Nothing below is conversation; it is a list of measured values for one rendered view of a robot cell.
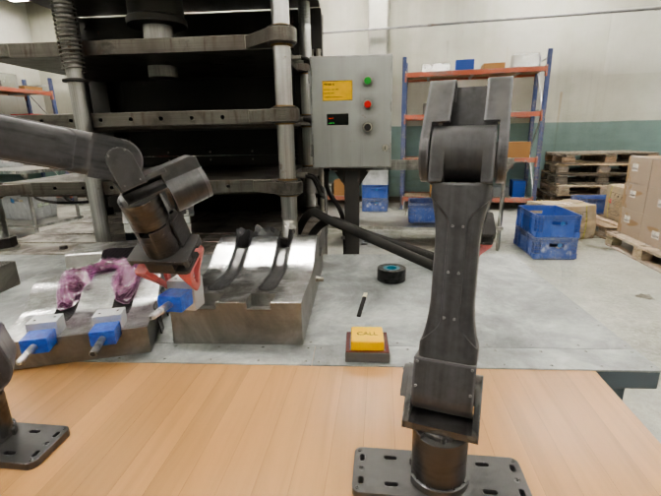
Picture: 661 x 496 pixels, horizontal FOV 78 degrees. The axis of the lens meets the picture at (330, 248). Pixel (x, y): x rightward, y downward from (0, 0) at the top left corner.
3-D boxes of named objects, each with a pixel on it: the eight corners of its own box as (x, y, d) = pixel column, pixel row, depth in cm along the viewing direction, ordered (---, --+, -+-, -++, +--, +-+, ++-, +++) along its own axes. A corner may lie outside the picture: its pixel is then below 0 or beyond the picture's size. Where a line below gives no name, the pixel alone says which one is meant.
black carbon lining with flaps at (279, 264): (276, 300, 85) (273, 256, 82) (201, 299, 86) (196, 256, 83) (299, 253, 118) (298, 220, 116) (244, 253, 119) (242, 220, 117)
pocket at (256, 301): (272, 320, 79) (271, 302, 78) (246, 320, 80) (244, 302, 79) (276, 310, 84) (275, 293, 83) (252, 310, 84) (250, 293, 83)
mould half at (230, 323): (302, 344, 80) (300, 280, 77) (174, 343, 82) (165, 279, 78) (323, 266, 128) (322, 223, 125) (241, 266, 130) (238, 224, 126)
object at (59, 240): (308, 267, 151) (307, 248, 149) (-24, 267, 160) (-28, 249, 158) (325, 220, 232) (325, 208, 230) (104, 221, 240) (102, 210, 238)
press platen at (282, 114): (308, 162, 142) (306, 103, 136) (-42, 168, 150) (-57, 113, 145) (326, 152, 222) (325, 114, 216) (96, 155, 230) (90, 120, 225)
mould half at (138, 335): (150, 352, 79) (143, 299, 76) (-5, 372, 73) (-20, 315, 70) (179, 272, 126) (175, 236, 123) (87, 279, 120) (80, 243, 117)
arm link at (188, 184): (203, 192, 69) (169, 123, 64) (218, 198, 62) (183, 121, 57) (136, 223, 65) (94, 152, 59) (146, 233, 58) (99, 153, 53)
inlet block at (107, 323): (111, 366, 69) (106, 338, 67) (79, 370, 68) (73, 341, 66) (129, 332, 81) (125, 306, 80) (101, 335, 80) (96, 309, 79)
